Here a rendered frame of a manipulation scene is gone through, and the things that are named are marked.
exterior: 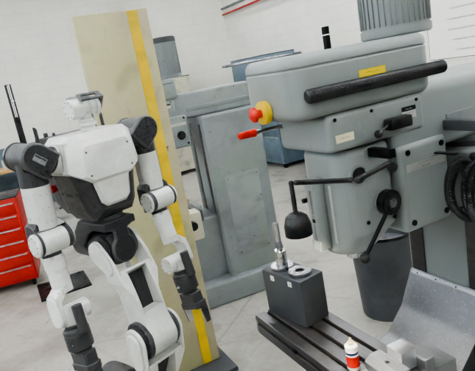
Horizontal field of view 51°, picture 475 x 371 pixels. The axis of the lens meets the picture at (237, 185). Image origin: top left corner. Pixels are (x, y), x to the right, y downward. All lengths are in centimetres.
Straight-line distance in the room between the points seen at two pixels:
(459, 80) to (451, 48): 503
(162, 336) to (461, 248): 105
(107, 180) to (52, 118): 849
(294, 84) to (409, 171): 44
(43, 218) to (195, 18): 963
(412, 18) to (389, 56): 16
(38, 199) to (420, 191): 116
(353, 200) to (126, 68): 188
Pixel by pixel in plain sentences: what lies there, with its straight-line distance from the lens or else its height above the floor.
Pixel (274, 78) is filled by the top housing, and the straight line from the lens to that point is 125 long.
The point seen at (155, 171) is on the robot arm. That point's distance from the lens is 192.
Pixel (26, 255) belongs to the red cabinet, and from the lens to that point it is 579.
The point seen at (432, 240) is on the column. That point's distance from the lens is 184.
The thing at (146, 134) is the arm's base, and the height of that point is 171.
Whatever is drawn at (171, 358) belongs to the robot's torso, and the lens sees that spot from 199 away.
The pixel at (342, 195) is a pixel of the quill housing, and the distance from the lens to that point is 137.
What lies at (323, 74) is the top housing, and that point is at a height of 183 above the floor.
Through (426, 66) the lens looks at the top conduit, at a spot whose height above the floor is 180.
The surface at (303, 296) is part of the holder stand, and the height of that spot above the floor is 104.
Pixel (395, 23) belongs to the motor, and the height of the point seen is 192.
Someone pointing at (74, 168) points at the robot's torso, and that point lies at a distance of 168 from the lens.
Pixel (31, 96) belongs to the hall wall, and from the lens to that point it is 1017.
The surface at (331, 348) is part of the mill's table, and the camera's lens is 182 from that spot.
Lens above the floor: 189
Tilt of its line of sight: 13 degrees down
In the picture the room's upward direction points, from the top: 10 degrees counter-clockwise
